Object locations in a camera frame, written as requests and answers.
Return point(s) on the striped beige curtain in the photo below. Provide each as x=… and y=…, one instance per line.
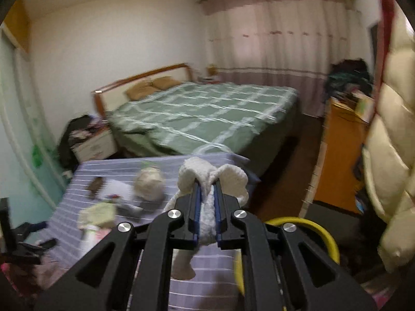
x=275, y=45

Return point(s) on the yellow-rimmed blue trash bin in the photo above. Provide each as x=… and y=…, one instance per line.
x=324, y=233

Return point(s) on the red cloth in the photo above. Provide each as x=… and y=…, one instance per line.
x=385, y=9

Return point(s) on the white nightstand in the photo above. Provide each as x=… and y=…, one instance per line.
x=95, y=145

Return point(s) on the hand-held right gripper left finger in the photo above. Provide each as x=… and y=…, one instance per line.
x=194, y=207

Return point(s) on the brown pillow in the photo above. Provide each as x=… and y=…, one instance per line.
x=139, y=91
x=166, y=82

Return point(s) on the mint door wardrobe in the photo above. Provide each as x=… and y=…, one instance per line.
x=19, y=120

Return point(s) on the dark clothes heap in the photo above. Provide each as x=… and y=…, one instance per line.
x=76, y=129

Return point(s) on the grey checked tablecloth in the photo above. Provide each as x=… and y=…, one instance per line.
x=81, y=171

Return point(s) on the yellow-green packet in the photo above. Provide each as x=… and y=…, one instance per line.
x=97, y=215

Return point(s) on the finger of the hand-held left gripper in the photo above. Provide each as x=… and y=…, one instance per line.
x=48, y=243

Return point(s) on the cream puffer jacket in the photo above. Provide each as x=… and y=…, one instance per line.
x=392, y=120

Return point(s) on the pile of clothes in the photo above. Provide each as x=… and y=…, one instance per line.
x=348, y=77

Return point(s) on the green plaid duvet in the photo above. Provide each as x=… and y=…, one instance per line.
x=207, y=113

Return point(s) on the instant noodle bowl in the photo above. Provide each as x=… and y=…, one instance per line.
x=149, y=184

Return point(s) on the wooden bed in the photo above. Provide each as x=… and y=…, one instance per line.
x=113, y=94

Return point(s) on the orange wooden desk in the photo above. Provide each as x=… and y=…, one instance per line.
x=340, y=155

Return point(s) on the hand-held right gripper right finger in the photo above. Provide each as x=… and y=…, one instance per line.
x=218, y=207

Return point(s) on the white foam net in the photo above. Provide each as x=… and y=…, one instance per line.
x=227, y=175

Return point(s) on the white plastic bottle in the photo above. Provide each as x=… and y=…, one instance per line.
x=92, y=238

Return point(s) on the pink floral cloth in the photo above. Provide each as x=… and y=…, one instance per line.
x=32, y=275

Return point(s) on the white paper wrapper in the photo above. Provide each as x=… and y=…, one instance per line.
x=120, y=192

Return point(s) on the brown packet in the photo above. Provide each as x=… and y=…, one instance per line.
x=96, y=185

